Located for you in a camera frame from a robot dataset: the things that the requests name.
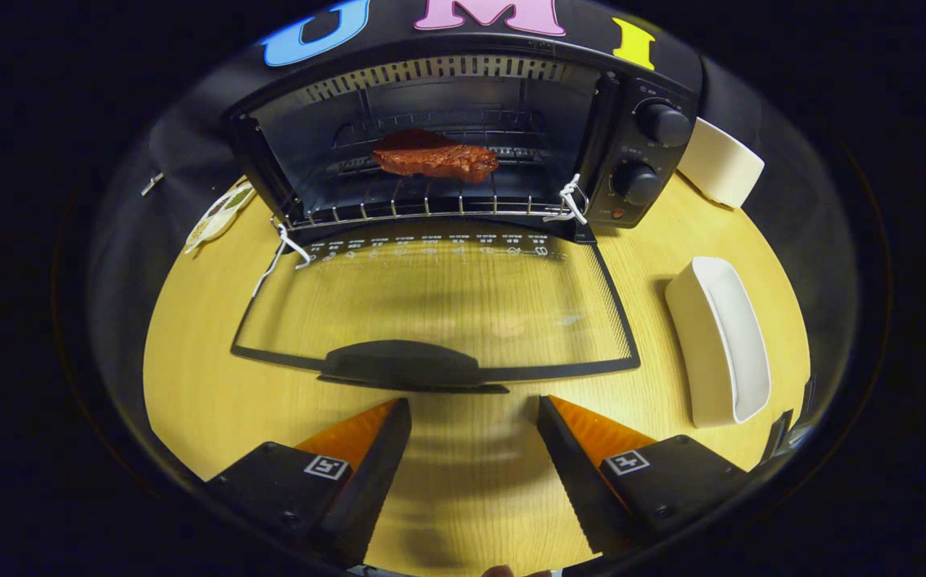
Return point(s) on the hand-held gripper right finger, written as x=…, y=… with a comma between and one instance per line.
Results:
x=579, y=481

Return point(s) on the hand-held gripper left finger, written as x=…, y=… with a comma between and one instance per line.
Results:
x=366, y=481

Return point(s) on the black toaster oven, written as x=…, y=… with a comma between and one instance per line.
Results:
x=623, y=104

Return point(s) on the silver clip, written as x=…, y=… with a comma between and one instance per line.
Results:
x=151, y=184

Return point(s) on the red-brown steak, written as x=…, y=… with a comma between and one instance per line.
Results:
x=438, y=160

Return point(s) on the white pop-up toaster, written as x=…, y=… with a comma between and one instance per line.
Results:
x=719, y=164

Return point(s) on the leaf-shaped printed card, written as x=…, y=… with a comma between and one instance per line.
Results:
x=218, y=216

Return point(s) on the white rectangular tray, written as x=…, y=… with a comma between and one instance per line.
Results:
x=699, y=353

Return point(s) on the metal oven rack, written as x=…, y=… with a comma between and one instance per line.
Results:
x=430, y=210

